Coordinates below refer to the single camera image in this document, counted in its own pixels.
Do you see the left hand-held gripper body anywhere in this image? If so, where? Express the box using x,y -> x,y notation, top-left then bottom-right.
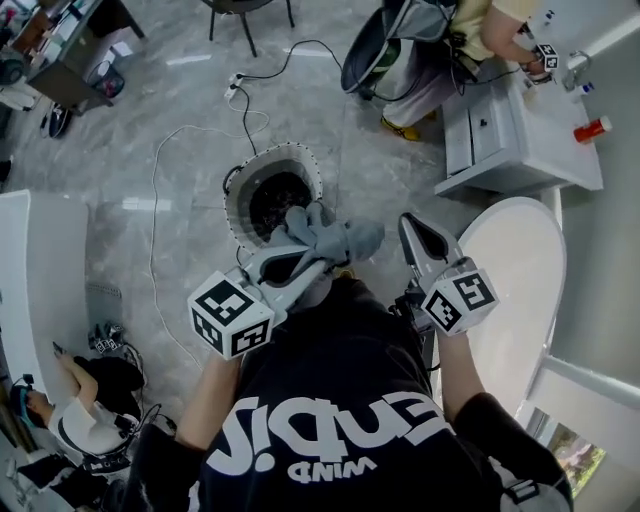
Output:
187,264 -> 289,361

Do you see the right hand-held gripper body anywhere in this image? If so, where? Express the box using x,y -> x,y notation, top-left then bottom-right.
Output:
414,255 -> 501,337

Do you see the white woven laundry basket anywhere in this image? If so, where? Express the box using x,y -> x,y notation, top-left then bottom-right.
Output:
222,142 -> 322,256

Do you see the person's left forearm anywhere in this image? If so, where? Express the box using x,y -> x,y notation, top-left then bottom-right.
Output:
174,349 -> 246,454

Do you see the person's right forearm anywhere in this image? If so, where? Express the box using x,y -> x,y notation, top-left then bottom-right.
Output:
437,329 -> 494,424

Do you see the white bathtub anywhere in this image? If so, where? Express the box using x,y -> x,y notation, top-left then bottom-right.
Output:
457,196 -> 569,416

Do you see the person's black printed t-shirt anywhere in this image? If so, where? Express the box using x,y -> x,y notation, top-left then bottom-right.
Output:
127,277 -> 574,512

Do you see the grey perforated panel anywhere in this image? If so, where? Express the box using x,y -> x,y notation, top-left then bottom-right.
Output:
87,282 -> 124,331

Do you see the spare hand-held gripper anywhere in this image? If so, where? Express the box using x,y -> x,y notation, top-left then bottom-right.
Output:
87,322 -> 126,356

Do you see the white vanity cabinet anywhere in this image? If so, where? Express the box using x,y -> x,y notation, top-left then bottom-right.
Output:
433,44 -> 606,199

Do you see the white counter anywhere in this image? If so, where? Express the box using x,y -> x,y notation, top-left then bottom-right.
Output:
0,189 -> 91,391

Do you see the garden window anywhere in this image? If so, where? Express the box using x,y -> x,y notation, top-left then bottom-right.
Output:
529,407 -> 609,501

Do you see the red bottle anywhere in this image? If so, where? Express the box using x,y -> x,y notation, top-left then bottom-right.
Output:
573,115 -> 614,145

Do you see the dark green chair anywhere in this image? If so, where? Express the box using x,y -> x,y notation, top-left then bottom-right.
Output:
341,0 -> 416,96

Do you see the person's beige bag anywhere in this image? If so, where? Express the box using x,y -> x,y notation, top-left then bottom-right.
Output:
489,459 -> 576,512

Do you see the chrome faucet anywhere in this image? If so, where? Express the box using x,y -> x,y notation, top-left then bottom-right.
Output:
562,49 -> 594,91

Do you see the black chair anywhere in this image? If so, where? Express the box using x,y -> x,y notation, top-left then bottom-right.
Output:
199,0 -> 296,59

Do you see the dark desk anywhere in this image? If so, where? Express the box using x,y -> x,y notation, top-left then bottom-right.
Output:
0,0 -> 146,119

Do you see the white cable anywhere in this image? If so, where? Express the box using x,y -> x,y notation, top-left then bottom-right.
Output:
147,109 -> 271,371

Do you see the black cable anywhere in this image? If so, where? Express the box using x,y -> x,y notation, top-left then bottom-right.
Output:
234,39 -> 346,156

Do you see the black wire waste bin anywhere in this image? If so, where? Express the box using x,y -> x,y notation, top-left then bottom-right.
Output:
87,59 -> 126,99

